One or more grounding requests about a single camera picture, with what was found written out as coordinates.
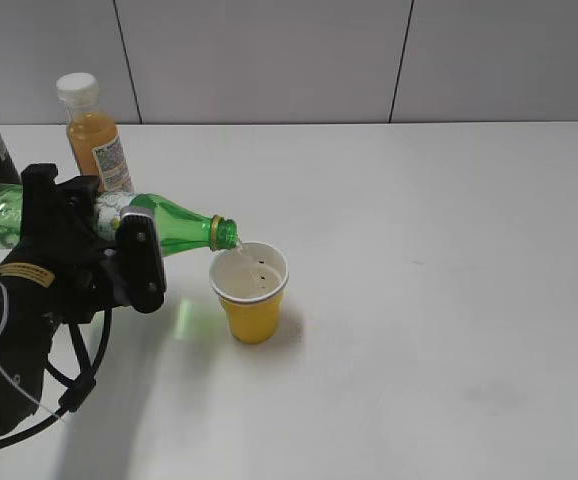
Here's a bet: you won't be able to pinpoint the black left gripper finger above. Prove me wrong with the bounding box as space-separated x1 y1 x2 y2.
20 163 58 245

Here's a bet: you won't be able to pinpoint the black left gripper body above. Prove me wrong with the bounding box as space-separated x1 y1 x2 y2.
0 177 129 323

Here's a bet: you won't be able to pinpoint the green sprite bottle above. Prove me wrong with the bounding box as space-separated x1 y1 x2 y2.
0 184 239 257

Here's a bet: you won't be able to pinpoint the yellow paper cup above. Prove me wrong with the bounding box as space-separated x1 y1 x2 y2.
209 241 289 344

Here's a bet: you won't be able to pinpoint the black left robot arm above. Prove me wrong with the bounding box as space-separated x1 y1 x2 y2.
0 164 162 449

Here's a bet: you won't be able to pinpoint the orange juice bottle white cap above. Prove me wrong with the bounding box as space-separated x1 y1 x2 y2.
56 72 133 192

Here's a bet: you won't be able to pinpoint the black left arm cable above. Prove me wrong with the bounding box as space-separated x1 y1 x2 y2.
0 264 115 457

